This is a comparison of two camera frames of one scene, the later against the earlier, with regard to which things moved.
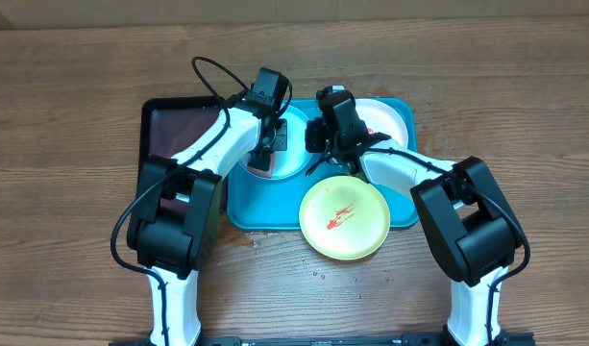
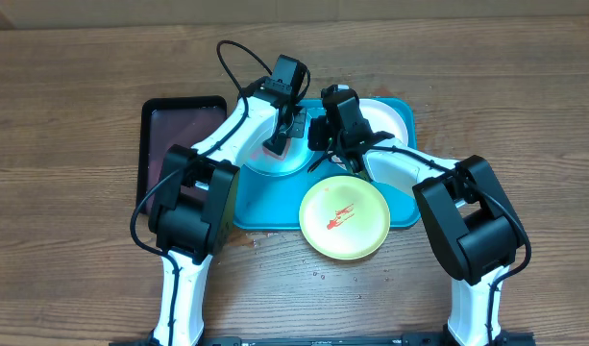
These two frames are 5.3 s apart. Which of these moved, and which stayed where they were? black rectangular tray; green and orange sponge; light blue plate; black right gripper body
Moved: green and orange sponge
Stayed: black rectangular tray; light blue plate; black right gripper body
